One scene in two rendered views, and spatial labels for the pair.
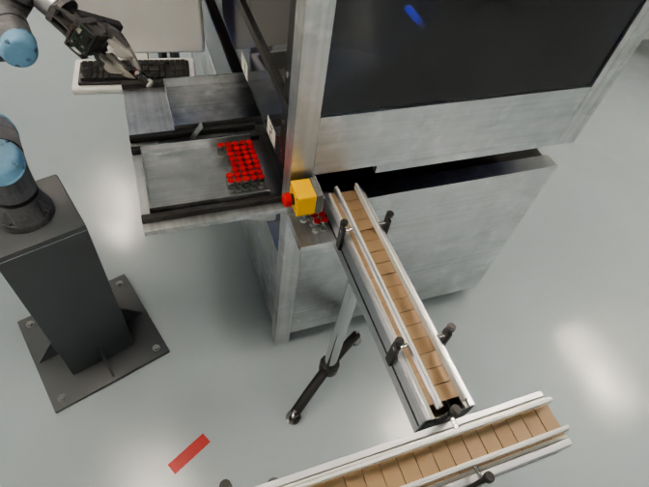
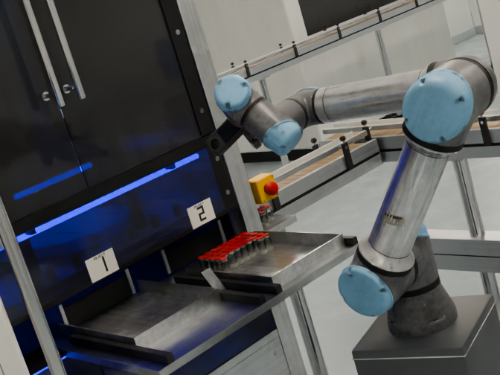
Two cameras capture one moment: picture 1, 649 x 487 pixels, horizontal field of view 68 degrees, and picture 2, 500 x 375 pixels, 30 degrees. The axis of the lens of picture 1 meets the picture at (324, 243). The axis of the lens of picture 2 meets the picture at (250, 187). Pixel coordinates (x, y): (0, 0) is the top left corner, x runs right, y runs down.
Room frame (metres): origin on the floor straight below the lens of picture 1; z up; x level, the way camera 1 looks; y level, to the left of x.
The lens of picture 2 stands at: (1.47, 2.66, 1.63)
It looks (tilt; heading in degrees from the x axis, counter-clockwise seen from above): 13 degrees down; 258
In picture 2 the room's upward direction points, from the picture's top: 17 degrees counter-clockwise
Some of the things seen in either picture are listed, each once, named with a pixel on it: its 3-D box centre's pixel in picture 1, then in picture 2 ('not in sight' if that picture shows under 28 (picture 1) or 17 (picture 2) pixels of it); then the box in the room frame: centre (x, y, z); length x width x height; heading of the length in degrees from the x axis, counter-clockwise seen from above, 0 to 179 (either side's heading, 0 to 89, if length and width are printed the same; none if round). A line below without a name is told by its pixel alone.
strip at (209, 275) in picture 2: (180, 134); (226, 282); (1.15, 0.51, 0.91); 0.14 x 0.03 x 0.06; 118
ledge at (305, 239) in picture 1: (316, 227); (265, 225); (0.91, 0.03, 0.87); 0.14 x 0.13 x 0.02; 118
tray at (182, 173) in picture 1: (204, 172); (263, 257); (1.02, 0.40, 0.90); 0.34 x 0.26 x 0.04; 117
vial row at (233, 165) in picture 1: (233, 166); (241, 253); (1.06, 0.32, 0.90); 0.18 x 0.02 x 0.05; 27
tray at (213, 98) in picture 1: (219, 100); (138, 312); (1.37, 0.45, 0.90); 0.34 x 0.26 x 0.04; 118
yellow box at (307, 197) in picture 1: (304, 196); (260, 188); (0.91, 0.08, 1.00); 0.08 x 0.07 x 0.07; 118
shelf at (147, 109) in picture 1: (209, 140); (208, 295); (1.19, 0.44, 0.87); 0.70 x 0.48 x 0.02; 28
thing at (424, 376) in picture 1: (387, 287); (298, 178); (0.72, -0.18, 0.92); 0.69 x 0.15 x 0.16; 28
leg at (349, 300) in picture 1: (341, 325); (306, 327); (0.85, -0.11, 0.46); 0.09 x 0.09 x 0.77; 28
